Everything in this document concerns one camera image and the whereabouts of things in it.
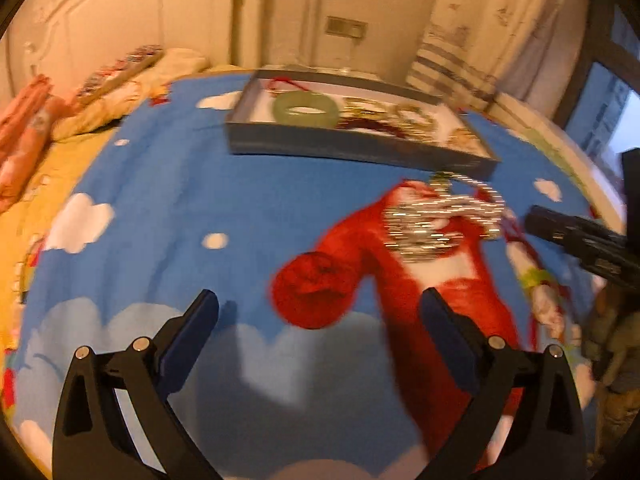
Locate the person's olive clothing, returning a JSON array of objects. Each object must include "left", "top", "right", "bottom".
[{"left": 580, "top": 285, "right": 640, "bottom": 480}]

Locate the rhinestone chain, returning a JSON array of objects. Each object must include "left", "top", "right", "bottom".
[{"left": 382, "top": 195, "right": 503, "bottom": 264}]

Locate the gold wire hair clip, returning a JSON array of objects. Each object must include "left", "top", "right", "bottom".
[{"left": 392, "top": 103, "right": 437, "bottom": 139}]

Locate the gold ornament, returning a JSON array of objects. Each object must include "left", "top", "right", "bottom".
[{"left": 447, "top": 128, "right": 482, "bottom": 154}]

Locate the embroidered floral pillow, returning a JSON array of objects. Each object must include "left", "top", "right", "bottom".
[{"left": 75, "top": 45, "right": 166, "bottom": 107}]

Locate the white bed headboard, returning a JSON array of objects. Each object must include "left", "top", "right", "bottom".
[{"left": 0, "top": 0, "right": 272, "bottom": 107}]

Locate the yellow floral bed sheet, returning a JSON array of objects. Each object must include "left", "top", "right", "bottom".
[{"left": 0, "top": 130, "right": 121, "bottom": 461}]

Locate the green jade bangle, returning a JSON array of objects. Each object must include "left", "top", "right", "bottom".
[{"left": 272, "top": 91, "right": 343, "bottom": 129}]

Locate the cream printed curtain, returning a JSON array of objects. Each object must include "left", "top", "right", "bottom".
[{"left": 405, "top": 0, "right": 592, "bottom": 112}]

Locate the pink folded quilt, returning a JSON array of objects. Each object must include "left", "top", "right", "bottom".
[{"left": 0, "top": 75, "right": 71, "bottom": 212}]

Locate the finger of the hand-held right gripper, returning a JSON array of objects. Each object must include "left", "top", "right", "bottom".
[{"left": 524, "top": 204, "right": 640, "bottom": 292}]

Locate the white pearl necklace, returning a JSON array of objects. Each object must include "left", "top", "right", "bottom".
[{"left": 440, "top": 174, "right": 507, "bottom": 241}]

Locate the dark red bead bracelet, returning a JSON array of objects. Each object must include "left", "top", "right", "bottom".
[{"left": 339, "top": 116, "right": 402, "bottom": 134}]

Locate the blue cartoon printed blanket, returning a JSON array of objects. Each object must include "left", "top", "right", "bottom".
[{"left": 10, "top": 72, "right": 626, "bottom": 480}]

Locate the shallow grey cardboard box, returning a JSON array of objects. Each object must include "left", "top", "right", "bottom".
[{"left": 224, "top": 69, "right": 502, "bottom": 181}]

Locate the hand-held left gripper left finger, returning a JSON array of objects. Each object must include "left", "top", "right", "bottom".
[{"left": 51, "top": 288, "right": 221, "bottom": 480}]

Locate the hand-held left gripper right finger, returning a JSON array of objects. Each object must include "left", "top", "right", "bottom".
[{"left": 419, "top": 287, "right": 587, "bottom": 480}]

